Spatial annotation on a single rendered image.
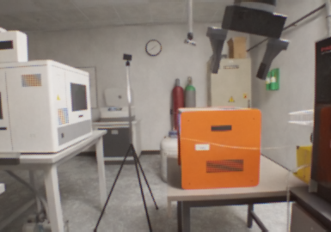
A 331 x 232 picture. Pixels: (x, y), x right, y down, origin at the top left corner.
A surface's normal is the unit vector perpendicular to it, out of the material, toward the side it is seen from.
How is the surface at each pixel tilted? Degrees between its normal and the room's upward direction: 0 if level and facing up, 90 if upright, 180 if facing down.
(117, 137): 90
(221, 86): 90
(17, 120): 90
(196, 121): 90
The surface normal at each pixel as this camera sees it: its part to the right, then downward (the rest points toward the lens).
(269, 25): 0.10, 0.47
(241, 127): 0.00, 0.09
